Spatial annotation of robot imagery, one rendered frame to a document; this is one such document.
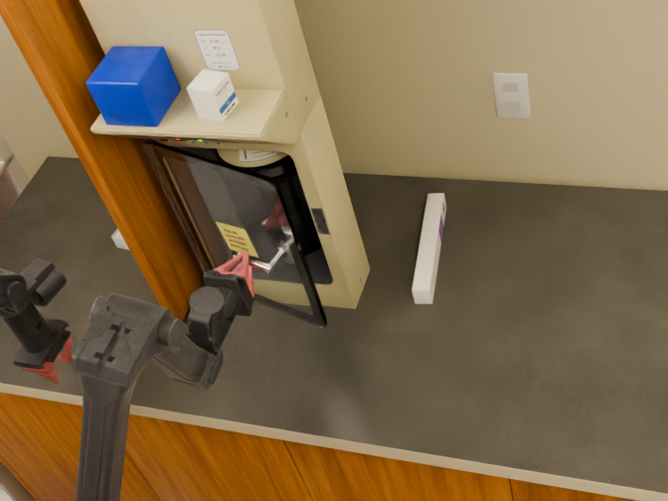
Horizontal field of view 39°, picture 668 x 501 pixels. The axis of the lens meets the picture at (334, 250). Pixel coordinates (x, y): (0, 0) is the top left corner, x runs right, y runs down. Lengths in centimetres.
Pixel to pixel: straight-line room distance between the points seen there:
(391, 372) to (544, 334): 30
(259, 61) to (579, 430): 83
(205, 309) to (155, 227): 40
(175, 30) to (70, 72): 22
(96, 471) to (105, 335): 18
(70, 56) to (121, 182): 27
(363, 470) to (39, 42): 100
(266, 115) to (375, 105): 63
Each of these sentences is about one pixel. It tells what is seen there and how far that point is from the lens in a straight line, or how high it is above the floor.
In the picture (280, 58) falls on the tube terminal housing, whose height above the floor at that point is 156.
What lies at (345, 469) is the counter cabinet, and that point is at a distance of 192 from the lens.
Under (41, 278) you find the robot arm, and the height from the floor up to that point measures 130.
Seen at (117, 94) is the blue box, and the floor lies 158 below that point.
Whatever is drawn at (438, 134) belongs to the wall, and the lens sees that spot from 210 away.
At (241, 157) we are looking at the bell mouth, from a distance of 172.
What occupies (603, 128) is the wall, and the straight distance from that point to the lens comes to 202.
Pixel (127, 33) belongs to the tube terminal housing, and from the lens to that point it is 161.
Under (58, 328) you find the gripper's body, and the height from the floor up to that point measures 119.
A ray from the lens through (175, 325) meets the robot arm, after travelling 121.
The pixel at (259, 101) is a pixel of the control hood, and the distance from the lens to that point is 153.
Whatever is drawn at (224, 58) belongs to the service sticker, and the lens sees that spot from 155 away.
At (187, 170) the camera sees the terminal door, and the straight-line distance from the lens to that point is 171.
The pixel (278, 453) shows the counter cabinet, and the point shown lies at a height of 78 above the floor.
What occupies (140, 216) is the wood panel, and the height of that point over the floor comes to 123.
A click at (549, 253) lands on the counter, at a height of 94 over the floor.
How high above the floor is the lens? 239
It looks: 45 degrees down
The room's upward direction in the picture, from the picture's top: 18 degrees counter-clockwise
